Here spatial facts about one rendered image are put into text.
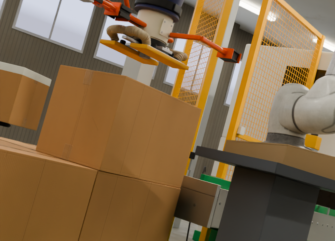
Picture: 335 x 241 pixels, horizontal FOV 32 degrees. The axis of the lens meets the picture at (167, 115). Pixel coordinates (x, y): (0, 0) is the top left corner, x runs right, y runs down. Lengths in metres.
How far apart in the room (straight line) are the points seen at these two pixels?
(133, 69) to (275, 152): 2.20
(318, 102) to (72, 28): 9.23
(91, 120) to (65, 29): 8.75
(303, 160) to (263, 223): 0.28
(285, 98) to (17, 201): 1.10
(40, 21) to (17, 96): 6.91
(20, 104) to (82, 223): 1.93
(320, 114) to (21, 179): 1.10
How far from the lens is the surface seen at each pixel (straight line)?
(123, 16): 2.58
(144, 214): 2.67
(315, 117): 2.24
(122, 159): 2.46
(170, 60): 2.69
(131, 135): 2.48
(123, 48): 2.73
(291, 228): 2.37
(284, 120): 2.36
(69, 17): 11.21
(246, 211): 2.34
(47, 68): 11.04
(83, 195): 2.35
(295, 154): 2.19
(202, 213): 2.85
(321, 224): 4.08
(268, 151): 2.22
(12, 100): 4.14
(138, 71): 4.18
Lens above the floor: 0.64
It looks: 5 degrees up
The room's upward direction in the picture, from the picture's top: 15 degrees clockwise
